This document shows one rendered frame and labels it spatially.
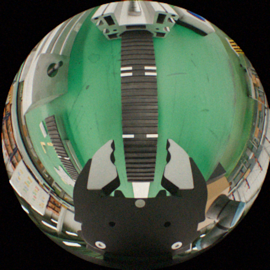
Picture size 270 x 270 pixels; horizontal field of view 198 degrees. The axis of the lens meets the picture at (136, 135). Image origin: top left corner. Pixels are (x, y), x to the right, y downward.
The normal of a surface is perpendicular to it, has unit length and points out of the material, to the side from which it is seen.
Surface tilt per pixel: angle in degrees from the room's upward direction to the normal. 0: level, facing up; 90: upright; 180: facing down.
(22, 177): 90
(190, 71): 0
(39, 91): 90
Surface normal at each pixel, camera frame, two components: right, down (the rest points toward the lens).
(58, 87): 1.00, -0.02
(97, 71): -0.03, 0.46
